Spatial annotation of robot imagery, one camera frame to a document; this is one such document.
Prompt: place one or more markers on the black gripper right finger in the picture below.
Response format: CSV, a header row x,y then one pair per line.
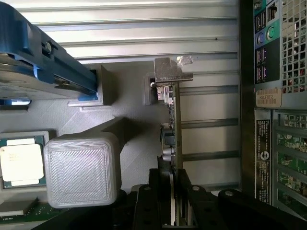
x,y
208,210

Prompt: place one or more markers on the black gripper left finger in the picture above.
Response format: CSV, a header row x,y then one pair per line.
x,y
144,208

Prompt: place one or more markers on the open black PC case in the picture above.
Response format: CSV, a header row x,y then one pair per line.
x,y
268,134

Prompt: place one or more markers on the grey 3D-printed parts rack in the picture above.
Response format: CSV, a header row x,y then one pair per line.
x,y
96,119

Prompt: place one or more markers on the beige barcode label sticker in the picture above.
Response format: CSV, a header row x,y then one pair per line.
x,y
268,97

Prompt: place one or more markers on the silver CPU chip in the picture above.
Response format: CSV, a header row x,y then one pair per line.
x,y
19,163

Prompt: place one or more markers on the hard disk in blue caddy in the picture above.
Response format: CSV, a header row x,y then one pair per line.
x,y
36,38

